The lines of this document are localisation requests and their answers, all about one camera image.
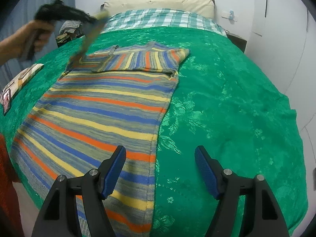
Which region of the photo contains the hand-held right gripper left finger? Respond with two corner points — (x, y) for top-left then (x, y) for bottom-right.
(31, 145), (127, 237)

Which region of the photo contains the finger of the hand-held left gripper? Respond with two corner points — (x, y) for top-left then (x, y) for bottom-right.
(83, 12), (100, 24)

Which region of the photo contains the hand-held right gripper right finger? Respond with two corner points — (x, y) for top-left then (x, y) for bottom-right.
(195, 146), (290, 237)

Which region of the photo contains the striped knit sweater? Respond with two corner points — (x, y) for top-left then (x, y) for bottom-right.
(10, 11), (191, 237)

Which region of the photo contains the person's left forearm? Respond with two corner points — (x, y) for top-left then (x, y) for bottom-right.
(0, 36), (18, 67)

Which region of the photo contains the pile of clothes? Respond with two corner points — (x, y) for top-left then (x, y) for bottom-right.
(56, 20), (84, 43)

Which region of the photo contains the person's left hand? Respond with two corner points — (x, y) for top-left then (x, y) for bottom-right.
(12, 20), (55, 60)

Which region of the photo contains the blue-grey curtain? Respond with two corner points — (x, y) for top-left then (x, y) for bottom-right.
(0, 0), (77, 84)

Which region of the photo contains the green floral blanket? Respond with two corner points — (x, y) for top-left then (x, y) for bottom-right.
(0, 27), (309, 237)

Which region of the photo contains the green checked bedsheet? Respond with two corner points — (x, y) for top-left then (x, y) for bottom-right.
(102, 8), (228, 38)

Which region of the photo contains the cream printed cushion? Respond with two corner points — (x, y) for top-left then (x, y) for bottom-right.
(0, 64), (45, 100)

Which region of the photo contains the cream padded headboard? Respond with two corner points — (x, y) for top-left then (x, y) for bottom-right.
(101, 0), (216, 19)

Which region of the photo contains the smartphone with lit screen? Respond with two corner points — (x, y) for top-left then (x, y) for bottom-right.
(1, 89), (12, 116)

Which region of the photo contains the dark bedside table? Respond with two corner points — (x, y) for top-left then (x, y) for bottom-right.
(227, 33), (247, 54)

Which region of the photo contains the white wardrobe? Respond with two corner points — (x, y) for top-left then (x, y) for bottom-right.
(249, 0), (316, 129)

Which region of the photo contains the white wall socket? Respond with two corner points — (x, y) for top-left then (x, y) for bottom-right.
(221, 10), (237, 22)

